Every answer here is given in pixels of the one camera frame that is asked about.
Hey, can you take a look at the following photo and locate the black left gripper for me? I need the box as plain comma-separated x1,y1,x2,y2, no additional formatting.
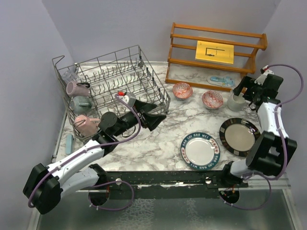
113,100,166,137

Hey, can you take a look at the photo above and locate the white speckled mug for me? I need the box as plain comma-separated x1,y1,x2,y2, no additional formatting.
227,90,246,112

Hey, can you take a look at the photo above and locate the pink mug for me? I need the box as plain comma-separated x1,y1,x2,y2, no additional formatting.
73,115,100,137

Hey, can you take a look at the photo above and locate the grey-green ceramic mug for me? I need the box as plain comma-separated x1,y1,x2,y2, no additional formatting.
70,96,92,115

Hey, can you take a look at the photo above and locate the purple glass mug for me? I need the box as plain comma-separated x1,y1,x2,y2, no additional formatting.
66,81,90,97

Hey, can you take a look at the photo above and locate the clear octagonal glass tumbler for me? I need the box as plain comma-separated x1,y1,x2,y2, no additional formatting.
62,70,80,84

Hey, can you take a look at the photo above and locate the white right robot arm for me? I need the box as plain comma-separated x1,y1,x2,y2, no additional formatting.
220,73,297,187

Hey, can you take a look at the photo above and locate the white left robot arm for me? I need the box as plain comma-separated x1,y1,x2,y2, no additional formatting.
23,100,166,214

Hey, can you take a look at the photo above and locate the wooden shelf rack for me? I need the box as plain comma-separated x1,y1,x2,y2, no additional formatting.
165,22,268,84

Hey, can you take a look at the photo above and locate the red patterned bowl far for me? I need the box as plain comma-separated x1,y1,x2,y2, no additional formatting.
202,91,224,110

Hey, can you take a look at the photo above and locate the red patterned bowl near mug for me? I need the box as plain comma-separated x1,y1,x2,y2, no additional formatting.
172,82,193,100

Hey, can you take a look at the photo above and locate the yellow book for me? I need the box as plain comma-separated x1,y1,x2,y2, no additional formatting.
195,41,234,64

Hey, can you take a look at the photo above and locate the dark rimmed beige plate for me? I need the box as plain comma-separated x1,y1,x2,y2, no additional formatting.
219,118,260,158

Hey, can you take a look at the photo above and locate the green rimmed white plate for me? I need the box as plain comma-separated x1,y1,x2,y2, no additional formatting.
180,132,220,171

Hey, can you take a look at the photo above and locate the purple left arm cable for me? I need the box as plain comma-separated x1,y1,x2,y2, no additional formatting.
27,93,142,211

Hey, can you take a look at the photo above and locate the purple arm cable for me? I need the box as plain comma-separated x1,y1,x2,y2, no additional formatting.
27,93,142,211
219,64,305,210

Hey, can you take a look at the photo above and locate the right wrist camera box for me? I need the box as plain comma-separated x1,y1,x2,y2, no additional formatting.
255,65,274,85

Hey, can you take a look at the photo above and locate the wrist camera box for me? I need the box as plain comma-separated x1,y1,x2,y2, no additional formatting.
255,65,274,85
118,92,136,107

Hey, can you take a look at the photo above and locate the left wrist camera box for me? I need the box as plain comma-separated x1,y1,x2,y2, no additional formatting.
118,92,136,107

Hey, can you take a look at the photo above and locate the grey wire dish rack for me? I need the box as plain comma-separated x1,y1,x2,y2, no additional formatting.
52,45,171,125

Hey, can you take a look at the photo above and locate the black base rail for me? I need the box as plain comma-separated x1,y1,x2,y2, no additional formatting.
89,164,248,200

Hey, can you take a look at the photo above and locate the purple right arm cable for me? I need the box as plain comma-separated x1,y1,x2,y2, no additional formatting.
219,64,305,210

